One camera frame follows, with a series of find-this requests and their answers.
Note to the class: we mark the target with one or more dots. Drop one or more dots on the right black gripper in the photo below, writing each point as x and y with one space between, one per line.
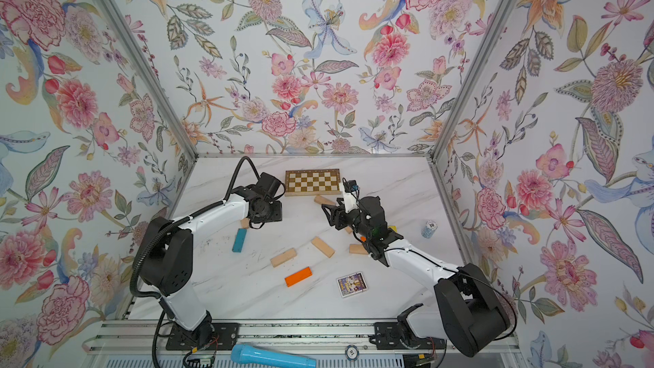
340 215

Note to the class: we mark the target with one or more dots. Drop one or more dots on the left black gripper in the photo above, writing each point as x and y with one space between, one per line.
278 215

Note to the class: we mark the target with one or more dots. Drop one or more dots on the teal wooden block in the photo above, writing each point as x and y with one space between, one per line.
239 240

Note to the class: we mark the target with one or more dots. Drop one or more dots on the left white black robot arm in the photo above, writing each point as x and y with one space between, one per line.
165 262

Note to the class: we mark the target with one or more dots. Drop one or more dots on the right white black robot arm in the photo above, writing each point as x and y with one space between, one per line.
469 312

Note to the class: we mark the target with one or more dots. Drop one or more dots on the natural block below chessboard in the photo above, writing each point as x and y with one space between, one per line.
318 199

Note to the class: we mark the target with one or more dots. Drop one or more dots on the wooden chessboard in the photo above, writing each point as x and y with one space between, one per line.
313 182

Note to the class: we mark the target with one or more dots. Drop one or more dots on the orange block front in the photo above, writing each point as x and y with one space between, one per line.
298 277

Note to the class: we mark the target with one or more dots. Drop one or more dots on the playing card box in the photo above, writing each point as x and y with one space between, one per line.
352 284

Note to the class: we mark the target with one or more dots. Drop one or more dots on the small blue white cup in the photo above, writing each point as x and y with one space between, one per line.
429 229

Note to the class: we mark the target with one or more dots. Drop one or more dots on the small round gauge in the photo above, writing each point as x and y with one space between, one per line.
352 353

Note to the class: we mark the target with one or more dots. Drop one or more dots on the blue microphone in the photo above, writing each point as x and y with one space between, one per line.
245 354

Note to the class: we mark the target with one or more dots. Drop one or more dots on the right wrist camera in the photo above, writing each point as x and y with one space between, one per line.
350 195

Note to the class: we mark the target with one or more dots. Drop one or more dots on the aluminium front rail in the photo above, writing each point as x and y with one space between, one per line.
290 336

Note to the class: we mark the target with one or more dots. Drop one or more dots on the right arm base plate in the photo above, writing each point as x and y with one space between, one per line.
393 336

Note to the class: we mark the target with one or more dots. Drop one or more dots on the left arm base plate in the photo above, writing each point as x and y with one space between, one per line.
221 337

